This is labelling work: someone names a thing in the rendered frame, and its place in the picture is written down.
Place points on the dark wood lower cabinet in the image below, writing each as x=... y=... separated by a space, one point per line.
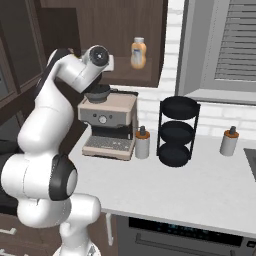
x=36 y=241

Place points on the dark glass cabinet door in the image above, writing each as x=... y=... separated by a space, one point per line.
x=16 y=50

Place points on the black three-tier stand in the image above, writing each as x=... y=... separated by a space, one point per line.
x=178 y=133

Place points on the white shaker with orange band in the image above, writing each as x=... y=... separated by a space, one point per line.
x=229 y=143
x=142 y=145

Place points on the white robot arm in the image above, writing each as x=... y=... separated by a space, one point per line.
x=50 y=133

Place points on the dark wood open cabinet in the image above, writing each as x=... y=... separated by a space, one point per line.
x=126 y=20

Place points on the window with grey blinds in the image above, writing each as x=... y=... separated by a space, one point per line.
x=230 y=46

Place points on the beige espresso coffee machine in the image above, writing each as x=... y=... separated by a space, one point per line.
x=108 y=116

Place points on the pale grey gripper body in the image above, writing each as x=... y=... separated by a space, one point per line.
x=110 y=63

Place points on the grey dishwasher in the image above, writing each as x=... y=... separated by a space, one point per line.
x=186 y=236

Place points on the grey sink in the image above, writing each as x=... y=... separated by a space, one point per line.
x=251 y=161

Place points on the orange condiment bottle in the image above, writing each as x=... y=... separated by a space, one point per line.
x=138 y=53

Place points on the black hob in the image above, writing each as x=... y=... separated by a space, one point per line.
x=6 y=146

